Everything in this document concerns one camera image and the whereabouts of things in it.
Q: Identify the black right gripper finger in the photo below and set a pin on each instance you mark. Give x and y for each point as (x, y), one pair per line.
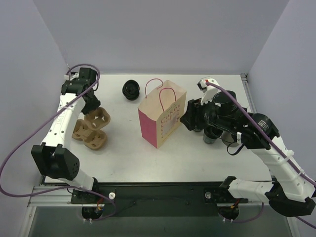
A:
(189, 121)
(191, 108)

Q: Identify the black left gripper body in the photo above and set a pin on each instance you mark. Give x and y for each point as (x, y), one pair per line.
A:
(91, 104)

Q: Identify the pink cream paper bag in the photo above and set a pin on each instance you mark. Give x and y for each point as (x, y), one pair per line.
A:
(160, 111)

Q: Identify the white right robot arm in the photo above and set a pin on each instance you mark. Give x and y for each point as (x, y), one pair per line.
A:
(288, 193)

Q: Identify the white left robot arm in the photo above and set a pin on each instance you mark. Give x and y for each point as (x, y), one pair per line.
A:
(53, 157)

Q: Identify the grey cylindrical utensil holder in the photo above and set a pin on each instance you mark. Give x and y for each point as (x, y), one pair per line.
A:
(228, 140)

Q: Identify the stack of black cup lids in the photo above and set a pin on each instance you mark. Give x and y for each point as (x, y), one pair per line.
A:
(131, 90)

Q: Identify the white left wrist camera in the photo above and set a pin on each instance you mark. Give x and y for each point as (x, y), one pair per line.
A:
(71, 75)

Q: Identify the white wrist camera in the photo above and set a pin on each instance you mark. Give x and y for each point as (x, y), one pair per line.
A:
(208, 90)
(71, 75)

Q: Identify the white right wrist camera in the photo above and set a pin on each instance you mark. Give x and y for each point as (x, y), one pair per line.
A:
(208, 90)

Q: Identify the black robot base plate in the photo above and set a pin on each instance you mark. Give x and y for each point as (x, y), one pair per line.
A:
(157, 199)

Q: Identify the aluminium frame rail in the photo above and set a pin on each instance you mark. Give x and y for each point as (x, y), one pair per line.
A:
(64, 197)

